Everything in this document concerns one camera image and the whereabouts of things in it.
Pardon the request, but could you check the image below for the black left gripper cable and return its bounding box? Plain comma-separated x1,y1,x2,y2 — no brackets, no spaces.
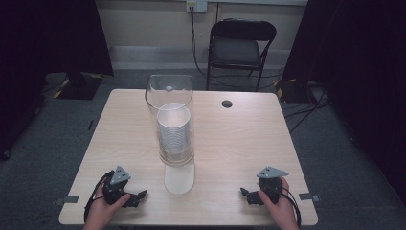
83,171,115,223

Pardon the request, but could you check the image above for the grey tape strip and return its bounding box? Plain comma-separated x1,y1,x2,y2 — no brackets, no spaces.
298,192,322,202
55,195,80,206

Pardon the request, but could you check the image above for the stack of white paper cups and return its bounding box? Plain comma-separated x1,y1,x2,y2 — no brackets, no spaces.
155,102,192,161

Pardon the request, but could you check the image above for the black stand base yellow tape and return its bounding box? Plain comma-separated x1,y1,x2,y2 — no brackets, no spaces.
273,78,312,104
53,72,104,101

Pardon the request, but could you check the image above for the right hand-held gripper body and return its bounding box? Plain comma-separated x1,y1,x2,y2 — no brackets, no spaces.
256,166,290,204

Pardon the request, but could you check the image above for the black folding chair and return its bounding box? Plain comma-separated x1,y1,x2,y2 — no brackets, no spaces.
206,18,278,93

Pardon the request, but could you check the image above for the person's left hand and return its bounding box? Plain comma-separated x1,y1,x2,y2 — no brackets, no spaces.
83,186,132,230

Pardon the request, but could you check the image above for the white wall outlet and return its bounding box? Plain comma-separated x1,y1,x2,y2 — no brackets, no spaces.
186,0,209,14

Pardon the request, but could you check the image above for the bundle of black floor cables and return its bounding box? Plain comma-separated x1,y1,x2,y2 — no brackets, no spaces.
282,80,331,133

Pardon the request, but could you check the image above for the person's right hand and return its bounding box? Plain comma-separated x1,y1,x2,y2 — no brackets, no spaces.
257,176,301,230

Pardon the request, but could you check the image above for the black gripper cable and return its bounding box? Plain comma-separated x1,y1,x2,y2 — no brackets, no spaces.
280,187,303,229
83,171,115,223

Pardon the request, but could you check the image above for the black curtain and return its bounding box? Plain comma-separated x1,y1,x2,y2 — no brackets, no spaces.
282,0,406,205
0,0,115,161

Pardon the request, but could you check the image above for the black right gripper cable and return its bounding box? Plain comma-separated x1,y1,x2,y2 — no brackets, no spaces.
280,187,303,229

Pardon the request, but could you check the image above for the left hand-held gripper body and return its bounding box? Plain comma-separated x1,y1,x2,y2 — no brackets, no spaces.
101,166,132,206

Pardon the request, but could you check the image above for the clear plastic cup dispenser tube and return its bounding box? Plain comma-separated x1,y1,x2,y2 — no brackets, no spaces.
145,74,196,168

